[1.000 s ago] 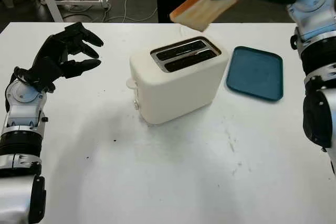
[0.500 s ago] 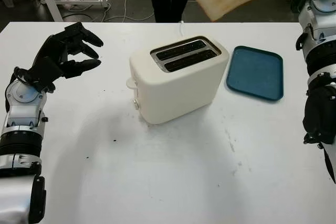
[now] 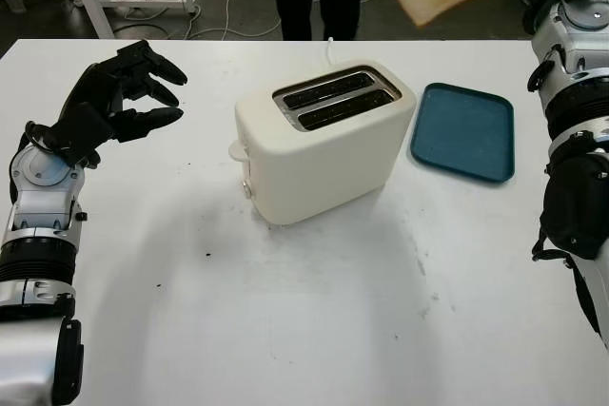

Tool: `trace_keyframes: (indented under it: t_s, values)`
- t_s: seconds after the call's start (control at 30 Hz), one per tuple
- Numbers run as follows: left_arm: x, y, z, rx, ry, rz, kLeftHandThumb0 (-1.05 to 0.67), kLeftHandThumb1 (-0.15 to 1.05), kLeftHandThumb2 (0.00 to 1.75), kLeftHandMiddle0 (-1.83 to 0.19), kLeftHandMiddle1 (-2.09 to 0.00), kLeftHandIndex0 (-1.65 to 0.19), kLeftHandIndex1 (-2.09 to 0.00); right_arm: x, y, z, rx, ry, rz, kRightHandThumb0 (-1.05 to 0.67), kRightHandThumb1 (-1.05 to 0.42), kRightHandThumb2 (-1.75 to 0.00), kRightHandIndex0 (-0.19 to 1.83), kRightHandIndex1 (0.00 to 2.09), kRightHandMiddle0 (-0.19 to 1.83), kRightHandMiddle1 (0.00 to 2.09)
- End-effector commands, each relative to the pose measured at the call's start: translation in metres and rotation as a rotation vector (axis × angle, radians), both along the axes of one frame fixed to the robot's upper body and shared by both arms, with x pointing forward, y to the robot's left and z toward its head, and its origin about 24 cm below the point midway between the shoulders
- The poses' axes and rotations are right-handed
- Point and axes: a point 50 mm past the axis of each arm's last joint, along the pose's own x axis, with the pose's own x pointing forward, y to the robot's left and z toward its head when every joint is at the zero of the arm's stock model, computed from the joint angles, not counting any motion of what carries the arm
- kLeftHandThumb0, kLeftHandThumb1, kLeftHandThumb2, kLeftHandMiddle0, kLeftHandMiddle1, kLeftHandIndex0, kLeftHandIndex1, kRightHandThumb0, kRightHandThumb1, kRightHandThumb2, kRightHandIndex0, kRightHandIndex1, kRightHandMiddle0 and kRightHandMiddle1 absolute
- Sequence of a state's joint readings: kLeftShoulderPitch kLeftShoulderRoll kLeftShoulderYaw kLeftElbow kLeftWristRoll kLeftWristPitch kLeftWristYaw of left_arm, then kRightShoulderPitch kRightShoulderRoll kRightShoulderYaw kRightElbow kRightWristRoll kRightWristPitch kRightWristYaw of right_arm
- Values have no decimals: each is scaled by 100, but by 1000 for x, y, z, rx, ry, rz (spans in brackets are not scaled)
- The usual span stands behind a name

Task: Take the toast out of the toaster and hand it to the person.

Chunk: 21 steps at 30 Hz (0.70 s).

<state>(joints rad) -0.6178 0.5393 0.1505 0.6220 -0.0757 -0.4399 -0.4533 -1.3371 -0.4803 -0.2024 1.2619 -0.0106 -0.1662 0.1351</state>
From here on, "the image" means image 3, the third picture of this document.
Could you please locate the blue plastic tray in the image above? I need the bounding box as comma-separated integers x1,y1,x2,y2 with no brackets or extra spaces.
409,82,517,186

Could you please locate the white two-slot toaster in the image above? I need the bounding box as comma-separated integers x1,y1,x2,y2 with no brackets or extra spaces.
226,59,416,226

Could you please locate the white floor cable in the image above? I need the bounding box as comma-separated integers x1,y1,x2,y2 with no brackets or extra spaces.
187,0,286,41

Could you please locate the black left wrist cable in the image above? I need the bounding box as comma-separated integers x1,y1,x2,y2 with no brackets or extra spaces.
23,120,61,154

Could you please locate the grey floor cable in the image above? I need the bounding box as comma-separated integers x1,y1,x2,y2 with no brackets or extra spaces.
113,4,206,40

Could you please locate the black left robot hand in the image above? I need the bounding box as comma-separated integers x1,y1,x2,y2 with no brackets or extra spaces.
55,39,189,144

